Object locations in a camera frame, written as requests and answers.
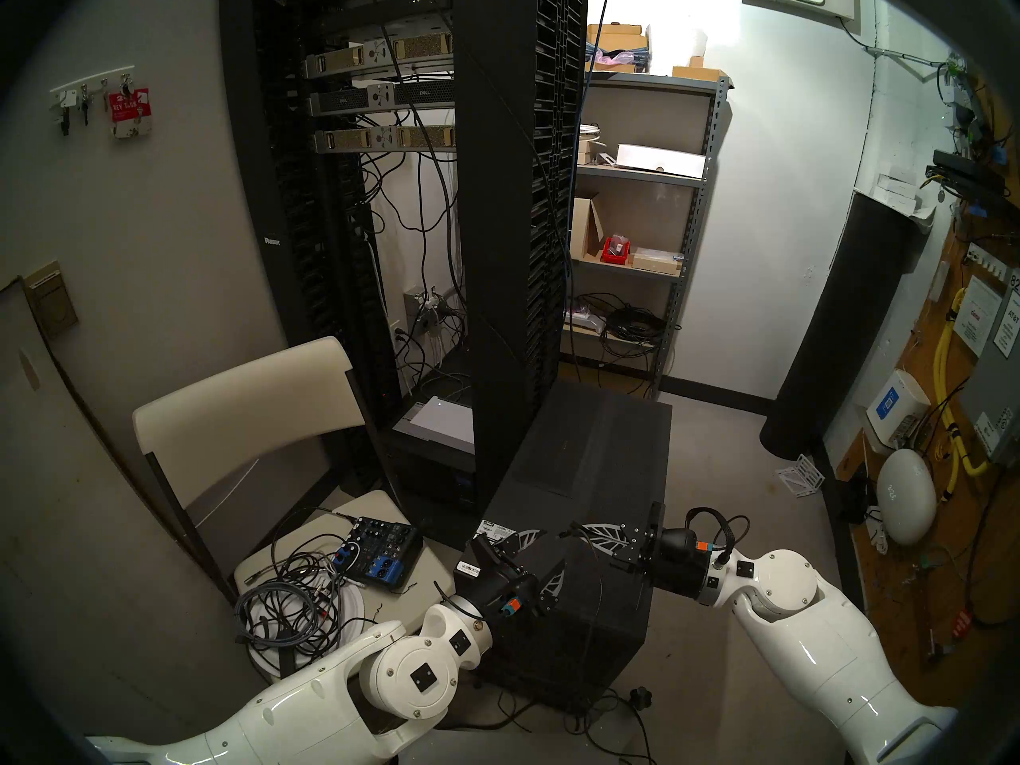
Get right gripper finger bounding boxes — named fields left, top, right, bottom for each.
left=571, top=530, right=658, bottom=573
left=570, top=502, right=666, bottom=545

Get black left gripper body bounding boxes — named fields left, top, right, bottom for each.
left=470, top=564, right=551, bottom=633

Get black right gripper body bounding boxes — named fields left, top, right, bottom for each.
left=652, top=552, right=714, bottom=602

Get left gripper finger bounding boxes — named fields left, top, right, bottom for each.
left=469, top=531, right=547, bottom=577
left=530, top=562, right=568, bottom=617

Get grey braided USB cable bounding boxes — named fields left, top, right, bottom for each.
left=560, top=521, right=648, bottom=724

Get black workstation tower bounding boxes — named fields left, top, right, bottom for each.
left=458, top=379, right=673, bottom=712

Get black blue audio mixer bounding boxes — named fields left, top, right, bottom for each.
left=335, top=516, right=423, bottom=593

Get silver flat device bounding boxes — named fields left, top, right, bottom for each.
left=394, top=395, right=475, bottom=455

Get white egg-shaped device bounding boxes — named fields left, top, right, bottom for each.
left=875, top=449, right=938, bottom=547

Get flat tan box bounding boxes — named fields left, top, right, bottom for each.
left=630, top=248, right=685, bottom=277

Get white router blue label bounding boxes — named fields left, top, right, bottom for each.
left=866, top=369, right=932, bottom=451

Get cream folding chair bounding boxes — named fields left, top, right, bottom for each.
left=131, top=335, right=455, bottom=704

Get open cardboard box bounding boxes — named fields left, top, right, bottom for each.
left=570, top=194, right=606, bottom=262

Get black server rack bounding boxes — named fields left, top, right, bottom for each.
left=219, top=0, right=590, bottom=493

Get grey metal shelf unit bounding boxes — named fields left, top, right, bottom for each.
left=562, top=70, right=734, bottom=398

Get grey utility box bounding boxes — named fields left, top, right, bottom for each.
left=960, top=269, right=1020, bottom=465

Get white flat box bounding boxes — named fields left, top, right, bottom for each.
left=616, top=143, right=707, bottom=179

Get white paper notice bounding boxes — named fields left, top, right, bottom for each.
left=954, top=276, right=1003, bottom=358

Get leaning grey board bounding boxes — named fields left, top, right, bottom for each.
left=0, top=277, right=264, bottom=740

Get small white box stack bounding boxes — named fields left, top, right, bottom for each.
left=873, top=168, right=940, bottom=218

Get pink plastic bag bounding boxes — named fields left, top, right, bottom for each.
left=586, top=46, right=650, bottom=73

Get brown cardboard box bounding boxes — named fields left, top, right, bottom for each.
left=587, top=24, right=650, bottom=53

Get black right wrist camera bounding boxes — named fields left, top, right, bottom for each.
left=663, top=526, right=712, bottom=559

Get black cable bundle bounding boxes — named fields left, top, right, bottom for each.
left=598, top=301, right=670, bottom=358

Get tangled grey black cables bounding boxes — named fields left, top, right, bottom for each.
left=233, top=532, right=383, bottom=685

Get grey wall outlet box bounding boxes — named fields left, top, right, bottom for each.
left=404, top=287, right=463, bottom=338

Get yellow cable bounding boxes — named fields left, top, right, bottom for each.
left=934, top=288, right=989, bottom=501

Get gold-faced rack switch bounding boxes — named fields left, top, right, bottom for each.
left=303, top=32, right=455, bottom=79
left=313, top=124, right=457, bottom=153

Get black wall-mounted device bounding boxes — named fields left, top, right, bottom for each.
left=926, top=150, right=1006, bottom=198

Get beige wall box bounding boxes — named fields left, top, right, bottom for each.
left=22, top=261, right=79, bottom=338

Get white key hook rail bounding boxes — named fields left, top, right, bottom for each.
left=49, top=72, right=135, bottom=107

